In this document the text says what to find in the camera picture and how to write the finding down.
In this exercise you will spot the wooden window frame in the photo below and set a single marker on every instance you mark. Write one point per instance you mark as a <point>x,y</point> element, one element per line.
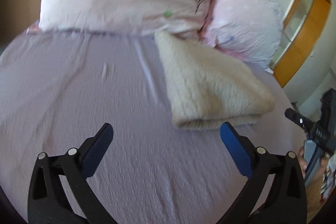
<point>296,21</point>

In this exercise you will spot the pink floral pillow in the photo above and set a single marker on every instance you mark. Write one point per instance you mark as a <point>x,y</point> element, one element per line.
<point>250,30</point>

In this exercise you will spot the lavender bed sheet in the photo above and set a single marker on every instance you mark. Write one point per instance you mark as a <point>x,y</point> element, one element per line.
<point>57,89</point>

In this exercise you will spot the person's right hand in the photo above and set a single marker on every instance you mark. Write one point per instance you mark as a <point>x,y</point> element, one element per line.
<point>320,171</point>

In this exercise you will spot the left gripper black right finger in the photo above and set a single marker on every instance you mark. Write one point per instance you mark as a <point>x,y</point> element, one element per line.
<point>274,191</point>

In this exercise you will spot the wooden bookshelf with items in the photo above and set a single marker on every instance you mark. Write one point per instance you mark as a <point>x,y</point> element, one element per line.
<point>328,184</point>

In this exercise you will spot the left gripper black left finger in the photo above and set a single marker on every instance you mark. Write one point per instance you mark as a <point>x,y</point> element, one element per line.
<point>47,201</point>

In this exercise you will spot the cream fleece blanket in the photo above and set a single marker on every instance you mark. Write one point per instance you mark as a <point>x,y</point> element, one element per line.
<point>207,88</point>

